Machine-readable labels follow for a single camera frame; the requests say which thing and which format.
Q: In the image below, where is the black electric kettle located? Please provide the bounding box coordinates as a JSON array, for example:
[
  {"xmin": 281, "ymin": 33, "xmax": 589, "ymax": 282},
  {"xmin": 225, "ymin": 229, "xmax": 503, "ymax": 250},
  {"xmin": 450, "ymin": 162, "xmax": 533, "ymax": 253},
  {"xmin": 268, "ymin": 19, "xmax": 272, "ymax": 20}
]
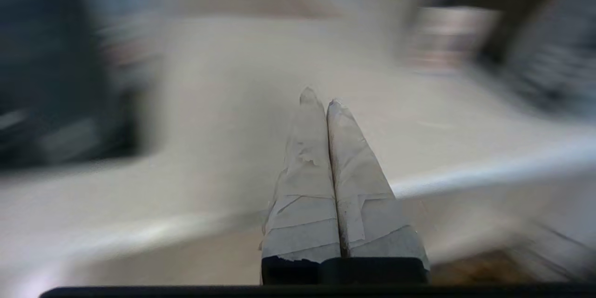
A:
[{"xmin": 0, "ymin": 0, "xmax": 96, "ymax": 117}]

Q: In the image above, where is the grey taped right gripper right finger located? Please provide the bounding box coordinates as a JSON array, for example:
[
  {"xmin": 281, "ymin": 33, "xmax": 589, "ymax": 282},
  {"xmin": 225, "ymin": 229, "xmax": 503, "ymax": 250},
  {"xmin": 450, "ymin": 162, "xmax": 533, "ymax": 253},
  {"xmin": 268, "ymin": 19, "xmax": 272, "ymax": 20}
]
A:
[{"xmin": 326, "ymin": 99, "xmax": 431, "ymax": 284}]

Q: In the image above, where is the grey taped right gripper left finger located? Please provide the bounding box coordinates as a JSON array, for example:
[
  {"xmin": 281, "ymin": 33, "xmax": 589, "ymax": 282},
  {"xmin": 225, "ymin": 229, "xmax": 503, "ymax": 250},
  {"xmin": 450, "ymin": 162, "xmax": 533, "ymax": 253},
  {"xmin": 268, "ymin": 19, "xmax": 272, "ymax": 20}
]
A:
[{"xmin": 259, "ymin": 86, "xmax": 343, "ymax": 285}]

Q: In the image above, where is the black countertop appliance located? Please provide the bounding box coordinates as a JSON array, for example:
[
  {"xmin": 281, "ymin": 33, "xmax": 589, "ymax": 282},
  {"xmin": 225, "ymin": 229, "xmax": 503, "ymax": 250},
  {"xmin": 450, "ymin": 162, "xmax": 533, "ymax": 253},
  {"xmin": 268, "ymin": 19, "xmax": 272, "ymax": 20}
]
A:
[{"xmin": 475, "ymin": 0, "xmax": 596, "ymax": 117}]

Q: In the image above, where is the pale box with red stripes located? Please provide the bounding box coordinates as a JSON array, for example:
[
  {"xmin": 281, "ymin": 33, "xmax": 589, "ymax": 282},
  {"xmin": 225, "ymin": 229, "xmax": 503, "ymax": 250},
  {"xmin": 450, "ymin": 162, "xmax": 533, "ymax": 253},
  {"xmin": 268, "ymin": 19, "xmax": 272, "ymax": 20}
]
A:
[{"xmin": 404, "ymin": 6, "xmax": 502, "ymax": 74}]

